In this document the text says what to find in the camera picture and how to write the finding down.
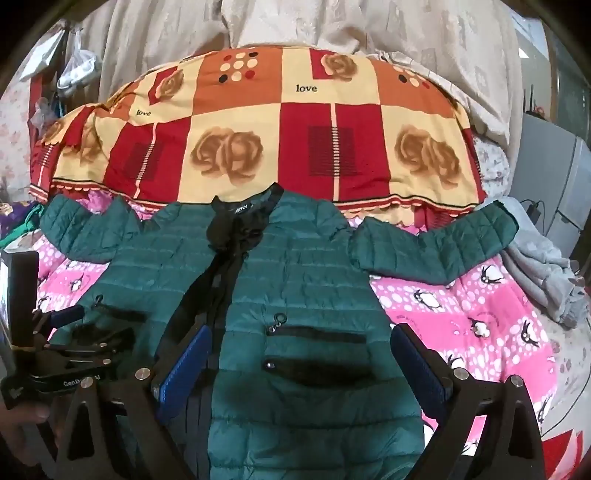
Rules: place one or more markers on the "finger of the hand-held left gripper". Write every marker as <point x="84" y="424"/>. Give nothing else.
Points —
<point x="67" y="316"/>
<point x="99" y="339"/>

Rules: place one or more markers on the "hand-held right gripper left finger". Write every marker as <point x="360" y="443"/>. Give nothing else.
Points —
<point x="182" y="369"/>

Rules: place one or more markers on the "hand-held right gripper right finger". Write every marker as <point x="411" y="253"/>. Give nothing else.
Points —
<point x="420" y="367"/>

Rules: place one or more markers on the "green quilted jacket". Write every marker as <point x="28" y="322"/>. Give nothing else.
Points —
<point x="300" y="286"/>

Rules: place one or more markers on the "person's left hand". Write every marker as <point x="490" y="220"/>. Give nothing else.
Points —
<point x="21" y="417"/>

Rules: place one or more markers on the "purple cloth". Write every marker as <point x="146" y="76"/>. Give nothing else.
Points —
<point x="11" y="226"/>

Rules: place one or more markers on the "pink penguin print bedsheet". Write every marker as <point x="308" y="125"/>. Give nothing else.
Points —
<point x="461" y="300"/>

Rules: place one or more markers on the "grey garment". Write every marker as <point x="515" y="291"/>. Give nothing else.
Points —
<point x="535" y="258"/>

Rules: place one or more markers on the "white floral bedsheet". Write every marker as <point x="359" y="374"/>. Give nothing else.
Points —
<point x="494" y="161"/>

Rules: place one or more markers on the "clear plastic bag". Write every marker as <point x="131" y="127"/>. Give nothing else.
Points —
<point x="78" y="69"/>

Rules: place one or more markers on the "red rose print blanket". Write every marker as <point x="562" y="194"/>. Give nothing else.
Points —
<point x="258" y="138"/>

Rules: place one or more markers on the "white refrigerator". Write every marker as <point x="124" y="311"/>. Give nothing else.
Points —
<point x="554" y="157"/>

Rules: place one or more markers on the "beige curtain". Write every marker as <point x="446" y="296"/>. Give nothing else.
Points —
<point x="415" y="37"/>

